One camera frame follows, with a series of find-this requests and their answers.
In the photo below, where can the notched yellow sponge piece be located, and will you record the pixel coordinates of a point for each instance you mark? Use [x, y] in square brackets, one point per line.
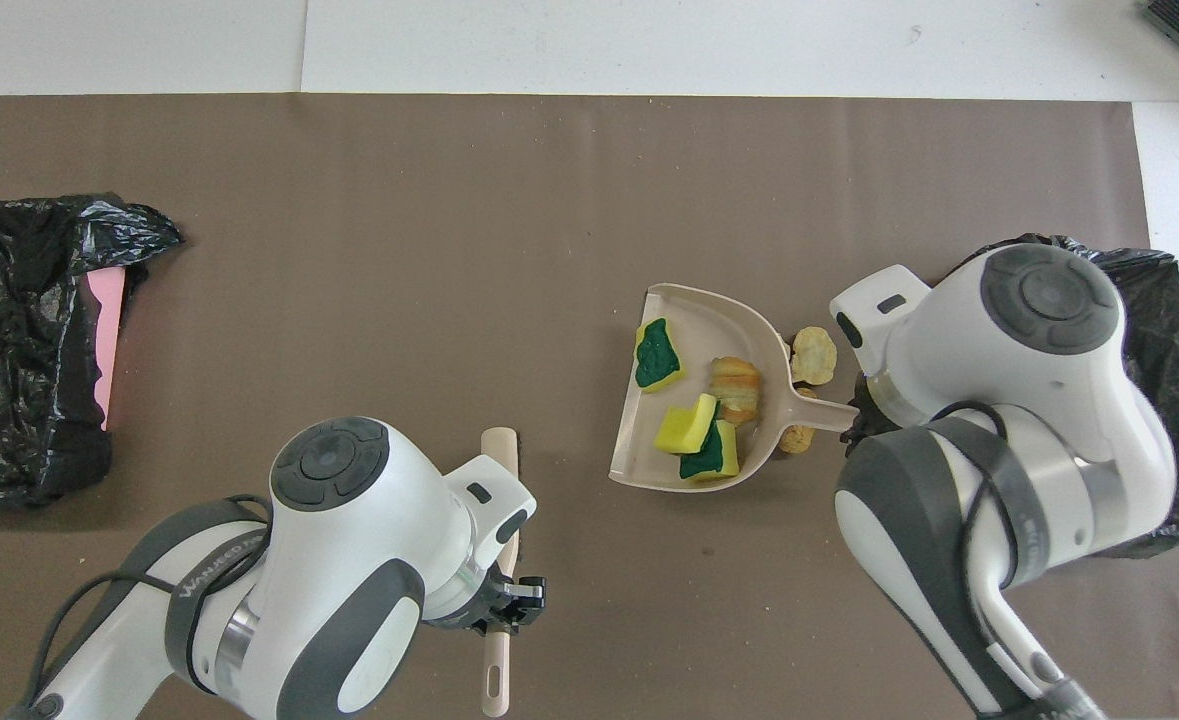
[657, 355]

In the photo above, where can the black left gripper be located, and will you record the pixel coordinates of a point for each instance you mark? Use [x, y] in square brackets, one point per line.
[474, 598]

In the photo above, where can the rounded fried bread piece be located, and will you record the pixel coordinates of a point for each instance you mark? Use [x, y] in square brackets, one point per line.
[815, 356]

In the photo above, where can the pale pink plastic dustpan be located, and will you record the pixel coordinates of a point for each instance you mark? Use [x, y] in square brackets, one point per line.
[694, 320]

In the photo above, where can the small yellow sponge piece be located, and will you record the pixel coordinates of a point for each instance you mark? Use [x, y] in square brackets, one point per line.
[684, 425]

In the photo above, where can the pale bread chunk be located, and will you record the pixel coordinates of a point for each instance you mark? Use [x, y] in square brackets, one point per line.
[736, 388]

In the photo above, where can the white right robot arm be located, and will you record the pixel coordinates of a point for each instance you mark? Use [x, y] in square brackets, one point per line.
[1049, 340]

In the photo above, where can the yellow green sponge piece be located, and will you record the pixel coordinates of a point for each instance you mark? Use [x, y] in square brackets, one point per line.
[714, 458]

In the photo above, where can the pink plastic bin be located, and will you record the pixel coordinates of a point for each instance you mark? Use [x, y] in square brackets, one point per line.
[106, 340]

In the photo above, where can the brown paper table mat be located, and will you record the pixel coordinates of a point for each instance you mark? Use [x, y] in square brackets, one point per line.
[449, 200]

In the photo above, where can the brown oval croquette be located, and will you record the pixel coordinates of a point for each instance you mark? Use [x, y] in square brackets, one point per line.
[799, 440]

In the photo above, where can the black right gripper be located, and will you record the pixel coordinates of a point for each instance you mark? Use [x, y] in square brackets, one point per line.
[867, 420]

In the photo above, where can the crumpled black trash bag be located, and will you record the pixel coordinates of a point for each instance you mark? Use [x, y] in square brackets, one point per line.
[9, 350]

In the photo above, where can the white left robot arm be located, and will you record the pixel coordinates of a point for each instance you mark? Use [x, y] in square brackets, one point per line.
[349, 520]

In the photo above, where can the beige hand brush black bristles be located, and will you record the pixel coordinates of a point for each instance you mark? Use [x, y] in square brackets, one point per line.
[497, 670]

